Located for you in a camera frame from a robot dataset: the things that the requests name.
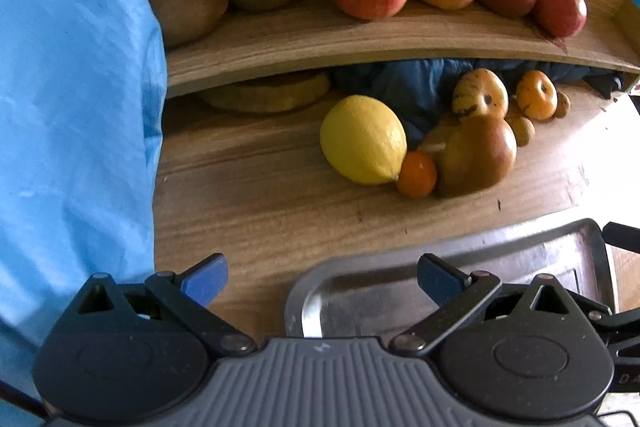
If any spotted yellow apple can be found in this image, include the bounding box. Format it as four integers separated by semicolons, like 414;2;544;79
452;68;509;120

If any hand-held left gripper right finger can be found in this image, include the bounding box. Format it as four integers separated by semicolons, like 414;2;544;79
390;253;583;355

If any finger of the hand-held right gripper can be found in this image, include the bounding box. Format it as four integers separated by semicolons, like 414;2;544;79
585;302;640;363
602;221;640;254

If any yellow lemon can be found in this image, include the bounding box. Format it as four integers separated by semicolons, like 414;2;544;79
320;95;408;186

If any small orange tangerine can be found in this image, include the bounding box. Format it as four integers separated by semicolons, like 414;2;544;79
397;151;438;199

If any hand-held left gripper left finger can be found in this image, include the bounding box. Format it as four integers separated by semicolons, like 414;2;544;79
75;253;258;355

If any dark blue padded jacket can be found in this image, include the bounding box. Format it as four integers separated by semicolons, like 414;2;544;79
331;59;626;138

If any brown pear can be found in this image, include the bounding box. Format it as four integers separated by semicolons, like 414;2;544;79
417;116;518;198

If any light blue cloth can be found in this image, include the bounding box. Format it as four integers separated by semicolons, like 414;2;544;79
0;0;238;410

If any banana under shelf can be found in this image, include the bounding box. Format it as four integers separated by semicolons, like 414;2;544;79
197;71;332;114

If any curved wooden shelf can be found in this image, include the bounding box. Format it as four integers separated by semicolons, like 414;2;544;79
165;0;640;100

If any metal tray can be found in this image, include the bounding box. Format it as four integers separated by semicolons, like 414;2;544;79
285;218;618;338

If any orange persimmon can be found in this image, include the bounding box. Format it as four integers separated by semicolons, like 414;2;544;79
515;70;558;120

